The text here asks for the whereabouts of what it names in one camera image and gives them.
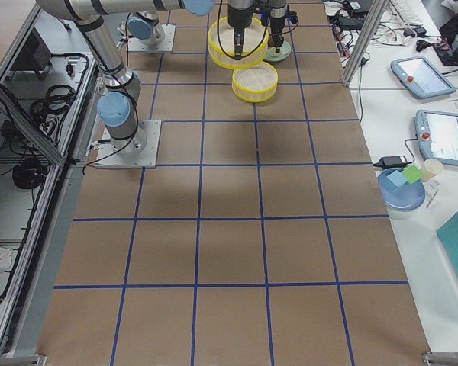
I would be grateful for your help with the yellow steamer layer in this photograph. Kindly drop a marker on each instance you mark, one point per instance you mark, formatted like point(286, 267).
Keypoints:
point(255, 84)
point(221, 44)

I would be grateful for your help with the pale green plate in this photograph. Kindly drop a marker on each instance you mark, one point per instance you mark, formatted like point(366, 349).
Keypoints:
point(275, 54)

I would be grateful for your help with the upper teach pendant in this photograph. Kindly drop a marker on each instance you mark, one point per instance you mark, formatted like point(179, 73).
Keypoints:
point(421, 78)

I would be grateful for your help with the teach pendant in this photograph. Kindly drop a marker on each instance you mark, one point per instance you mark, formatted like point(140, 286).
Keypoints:
point(421, 78)
point(437, 134)

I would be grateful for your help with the black power adapter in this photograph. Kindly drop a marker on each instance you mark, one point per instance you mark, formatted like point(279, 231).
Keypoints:
point(387, 162)

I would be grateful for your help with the light blue sponge block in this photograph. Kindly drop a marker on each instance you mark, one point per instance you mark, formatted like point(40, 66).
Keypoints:
point(396, 179)

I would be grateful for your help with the lower teach pendant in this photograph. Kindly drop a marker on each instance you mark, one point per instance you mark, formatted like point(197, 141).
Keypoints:
point(437, 134)

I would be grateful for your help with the green sponge block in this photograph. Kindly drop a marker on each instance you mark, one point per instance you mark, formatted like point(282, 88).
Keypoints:
point(412, 174)

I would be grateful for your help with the beige cup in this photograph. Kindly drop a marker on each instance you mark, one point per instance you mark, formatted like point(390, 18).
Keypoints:
point(431, 168)

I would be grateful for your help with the blue plate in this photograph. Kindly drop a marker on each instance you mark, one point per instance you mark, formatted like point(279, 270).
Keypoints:
point(406, 198)

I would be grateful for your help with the black box on shelf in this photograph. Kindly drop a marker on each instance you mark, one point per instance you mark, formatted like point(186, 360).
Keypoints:
point(34, 56)

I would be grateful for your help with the aluminium frame post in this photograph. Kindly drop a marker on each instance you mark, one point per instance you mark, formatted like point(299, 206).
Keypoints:
point(368, 29)

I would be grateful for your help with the aluminium side rack frame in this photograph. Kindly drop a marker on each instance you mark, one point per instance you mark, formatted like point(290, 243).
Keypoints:
point(31, 159)

